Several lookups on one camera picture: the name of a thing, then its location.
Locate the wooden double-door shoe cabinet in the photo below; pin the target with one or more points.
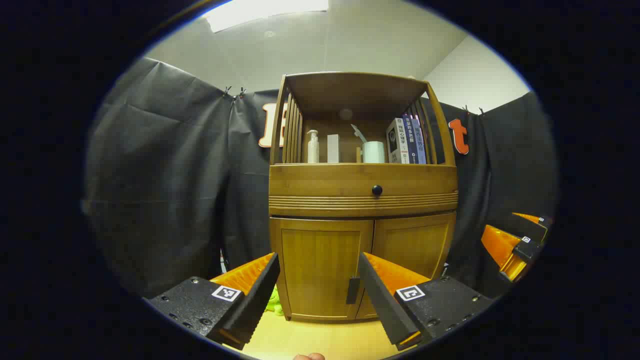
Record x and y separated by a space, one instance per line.
350 95

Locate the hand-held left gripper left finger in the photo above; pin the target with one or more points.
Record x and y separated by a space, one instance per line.
260 295

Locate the white pump bottle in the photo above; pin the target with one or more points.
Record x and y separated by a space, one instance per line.
313 150

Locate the white book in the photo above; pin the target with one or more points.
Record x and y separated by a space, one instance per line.
396 142

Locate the black backdrop cloth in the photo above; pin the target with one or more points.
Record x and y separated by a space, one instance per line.
165 175

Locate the white mug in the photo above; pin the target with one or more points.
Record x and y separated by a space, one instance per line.
373 152

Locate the dark blue book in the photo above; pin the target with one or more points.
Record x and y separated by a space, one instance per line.
411 142

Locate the ceiling light panel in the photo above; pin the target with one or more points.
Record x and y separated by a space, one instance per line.
260 12

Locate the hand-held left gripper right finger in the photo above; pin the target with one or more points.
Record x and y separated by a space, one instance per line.
382 305

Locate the light blue book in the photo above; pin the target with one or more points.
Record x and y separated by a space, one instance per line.
420 145

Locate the wooden shoe cabinet door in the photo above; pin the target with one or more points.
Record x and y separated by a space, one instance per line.
315 265
415 245

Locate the green frog plush toy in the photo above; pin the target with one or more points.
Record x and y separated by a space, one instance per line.
274 302

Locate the white rectangular box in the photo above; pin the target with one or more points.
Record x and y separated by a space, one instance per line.
333 149

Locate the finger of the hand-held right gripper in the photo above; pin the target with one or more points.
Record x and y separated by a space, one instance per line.
507 250
532 227

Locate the pale grey tool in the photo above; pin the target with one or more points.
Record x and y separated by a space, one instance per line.
358 132

